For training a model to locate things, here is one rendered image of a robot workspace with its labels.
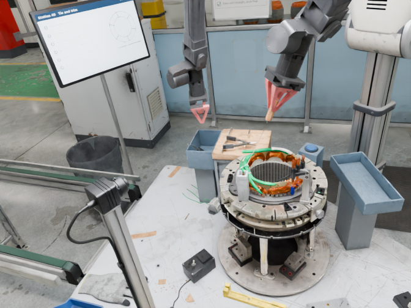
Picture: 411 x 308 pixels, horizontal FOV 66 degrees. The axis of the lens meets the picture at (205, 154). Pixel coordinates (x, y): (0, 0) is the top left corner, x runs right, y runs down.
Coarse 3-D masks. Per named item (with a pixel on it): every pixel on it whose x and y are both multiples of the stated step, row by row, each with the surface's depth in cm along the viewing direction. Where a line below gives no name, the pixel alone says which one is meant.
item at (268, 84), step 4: (268, 84) 80; (292, 84) 77; (296, 84) 76; (268, 88) 81; (292, 88) 78; (296, 88) 77; (300, 88) 77; (268, 92) 81; (280, 92) 83; (268, 96) 82; (280, 96) 83; (268, 100) 82; (268, 104) 83; (268, 108) 84
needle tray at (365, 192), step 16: (336, 160) 109; (352, 160) 109; (368, 160) 104; (352, 176) 104; (368, 176) 103; (352, 192) 95; (368, 192) 97; (384, 192) 96; (352, 208) 99; (368, 208) 88; (384, 208) 89; (400, 208) 89; (336, 224) 115; (352, 224) 102; (368, 224) 103; (352, 240) 106; (368, 240) 107
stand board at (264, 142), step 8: (224, 136) 127; (240, 136) 126; (256, 136) 124; (264, 136) 123; (216, 144) 123; (256, 144) 119; (264, 144) 119; (216, 152) 118; (224, 152) 117; (232, 152) 117; (240, 152) 116
